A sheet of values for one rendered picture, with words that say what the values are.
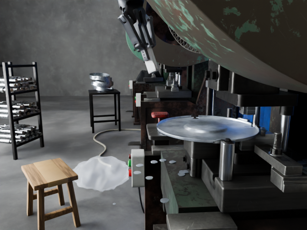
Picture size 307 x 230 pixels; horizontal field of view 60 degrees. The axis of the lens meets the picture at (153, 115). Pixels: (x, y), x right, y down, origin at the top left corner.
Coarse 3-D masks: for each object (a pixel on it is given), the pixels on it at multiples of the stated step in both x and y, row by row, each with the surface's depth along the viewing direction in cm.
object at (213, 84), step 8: (216, 64) 72; (208, 72) 77; (216, 72) 71; (224, 72) 70; (232, 72) 68; (208, 80) 79; (216, 80) 71; (224, 80) 70; (232, 80) 68; (240, 80) 68; (248, 80) 68; (216, 88) 72; (224, 88) 71; (232, 88) 69; (240, 88) 68; (248, 88) 69; (256, 88) 69; (264, 88) 69; (272, 88) 69
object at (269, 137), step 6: (258, 126) 80; (270, 132) 73; (252, 138) 72; (258, 138) 72; (264, 138) 72; (270, 138) 72; (240, 144) 72; (246, 144) 72; (252, 144) 72; (258, 144) 72; (270, 144) 72; (246, 150) 72; (252, 150) 72
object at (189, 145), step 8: (152, 128) 78; (152, 136) 70; (160, 136) 70; (168, 136) 70; (192, 144) 74; (200, 144) 73; (208, 144) 74; (216, 144) 74; (192, 152) 74; (200, 152) 74; (208, 152) 74; (216, 152) 74; (184, 160) 82; (192, 160) 75; (200, 160) 75; (192, 168) 75; (200, 168) 75; (192, 176) 76
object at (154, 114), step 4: (152, 112) 111; (156, 112) 110; (160, 112) 110; (164, 112) 110; (152, 116) 108; (156, 116) 107; (160, 116) 107; (164, 116) 107; (168, 116) 108; (160, 120) 110
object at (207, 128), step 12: (168, 120) 86; (180, 120) 86; (192, 120) 86; (204, 120) 86; (216, 120) 86; (228, 120) 86; (240, 120) 85; (168, 132) 72; (180, 132) 72; (192, 132) 72; (204, 132) 72; (216, 132) 72; (228, 132) 72; (240, 132) 72; (252, 132) 72
